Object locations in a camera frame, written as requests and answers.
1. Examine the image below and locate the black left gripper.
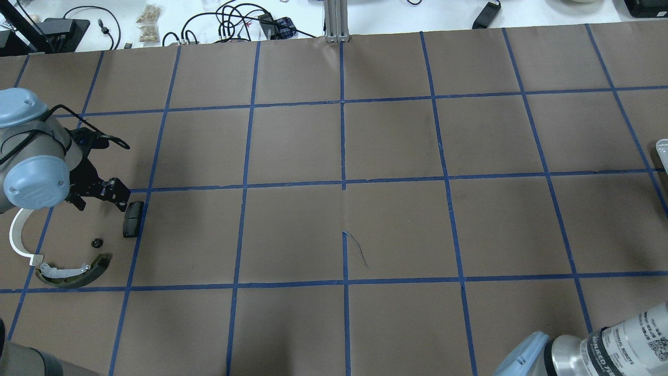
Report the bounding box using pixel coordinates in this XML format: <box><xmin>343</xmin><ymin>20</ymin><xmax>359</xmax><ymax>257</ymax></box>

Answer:
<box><xmin>65</xmin><ymin>128</ymin><xmax>130</xmax><ymax>212</ymax></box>

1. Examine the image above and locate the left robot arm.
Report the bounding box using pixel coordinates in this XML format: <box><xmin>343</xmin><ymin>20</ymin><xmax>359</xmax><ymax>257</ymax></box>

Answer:
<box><xmin>1</xmin><ymin>88</ymin><xmax>130</xmax><ymax>213</ymax></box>

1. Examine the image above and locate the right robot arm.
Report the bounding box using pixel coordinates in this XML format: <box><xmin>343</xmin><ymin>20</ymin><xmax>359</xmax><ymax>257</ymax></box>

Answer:
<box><xmin>493</xmin><ymin>302</ymin><xmax>667</xmax><ymax>375</ymax></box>

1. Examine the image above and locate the silver ribbed metal tray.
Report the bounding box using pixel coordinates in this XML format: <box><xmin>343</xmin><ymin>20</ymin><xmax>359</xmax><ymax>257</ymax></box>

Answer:
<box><xmin>654</xmin><ymin>138</ymin><xmax>668</xmax><ymax>171</ymax></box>

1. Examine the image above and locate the black brake pad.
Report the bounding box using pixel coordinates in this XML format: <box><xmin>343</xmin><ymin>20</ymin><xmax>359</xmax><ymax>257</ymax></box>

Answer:
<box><xmin>122</xmin><ymin>202</ymin><xmax>144</xmax><ymax>239</ymax></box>

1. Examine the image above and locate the green brake shoe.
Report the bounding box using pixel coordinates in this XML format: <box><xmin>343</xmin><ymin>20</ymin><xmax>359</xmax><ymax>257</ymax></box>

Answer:
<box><xmin>35</xmin><ymin>254</ymin><xmax>113</xmax><ymax>289</ymax></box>

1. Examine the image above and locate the black power adapter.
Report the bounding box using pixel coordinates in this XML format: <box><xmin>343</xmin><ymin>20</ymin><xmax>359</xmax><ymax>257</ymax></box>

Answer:
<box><xmin>472</xmin><ymin>1</ymin><xmax>502</xmax><ymax>29</ymax></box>

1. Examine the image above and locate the white curved plastic bracket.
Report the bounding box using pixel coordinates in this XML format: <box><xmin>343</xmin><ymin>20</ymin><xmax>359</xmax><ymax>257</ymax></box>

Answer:
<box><xmin>9</xmin><ymin>208</ymin><xmax>44</xmax><ymax>267</ymax></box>

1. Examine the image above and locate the aluminium frame post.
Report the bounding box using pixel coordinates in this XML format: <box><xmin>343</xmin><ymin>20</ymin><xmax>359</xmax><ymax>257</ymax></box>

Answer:
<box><xmin>323</xmin><ymin>0</ymin><xmax>350</xmax><ymax>43</ymax></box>

